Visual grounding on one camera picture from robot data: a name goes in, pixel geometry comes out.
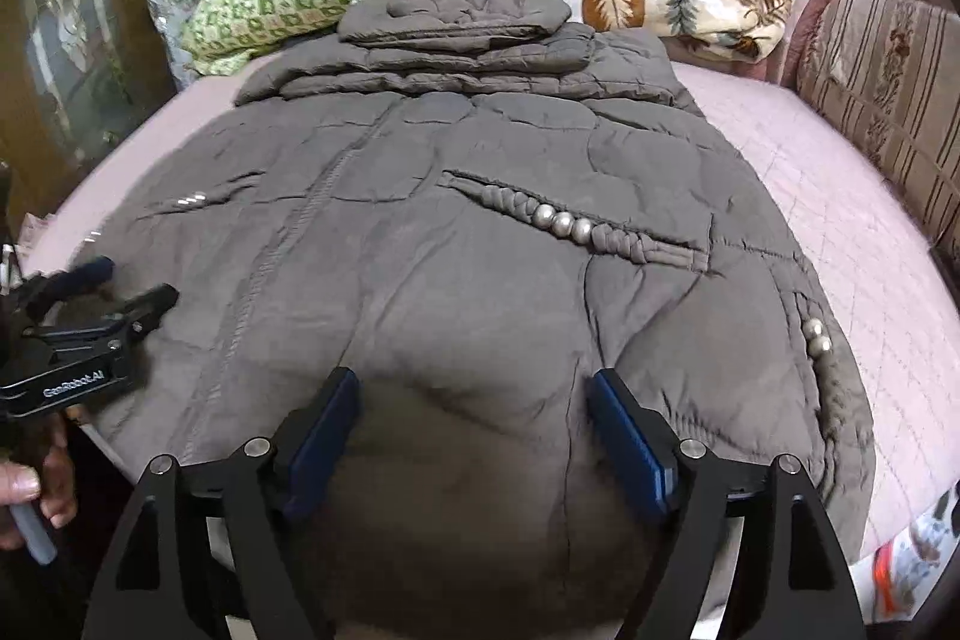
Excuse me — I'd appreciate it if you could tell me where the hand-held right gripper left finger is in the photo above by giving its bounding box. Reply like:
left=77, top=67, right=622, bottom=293
left=81, top=366, right=362, bottom=640

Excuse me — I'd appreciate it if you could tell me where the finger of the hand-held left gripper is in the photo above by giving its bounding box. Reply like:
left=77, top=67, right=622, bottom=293
left=22, top=256, right=117, bottom=320
left=96, top=284, right=179, bottom=350

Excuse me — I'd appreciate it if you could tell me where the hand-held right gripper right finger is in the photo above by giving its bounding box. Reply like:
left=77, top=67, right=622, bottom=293
left=586, top=368, right=867, bottom=640

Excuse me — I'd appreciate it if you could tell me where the grey puffer jacket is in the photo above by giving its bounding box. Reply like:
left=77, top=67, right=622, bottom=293
left=71, top=0, right=878, bottom=640

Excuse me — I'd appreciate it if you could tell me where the person's left hand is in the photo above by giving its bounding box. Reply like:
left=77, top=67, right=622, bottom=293
left=0, top=411, right=80, bottom=551

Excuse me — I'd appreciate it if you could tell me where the wooden glass door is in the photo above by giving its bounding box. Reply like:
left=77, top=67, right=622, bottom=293
left=0, top=0, right=177, bottom=221

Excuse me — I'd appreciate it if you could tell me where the white orange patterned cloth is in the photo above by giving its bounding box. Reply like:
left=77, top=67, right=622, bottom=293
left=870, top=490, right=960, bottom=618

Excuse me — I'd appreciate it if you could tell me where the green checked pillow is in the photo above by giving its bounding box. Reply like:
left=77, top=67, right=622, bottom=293
left=180, top=0, right=376, bottom=79

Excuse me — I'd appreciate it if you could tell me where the striped floral cushion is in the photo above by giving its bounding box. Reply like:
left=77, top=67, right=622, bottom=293
left=795, top=0, right=960, bottom=266

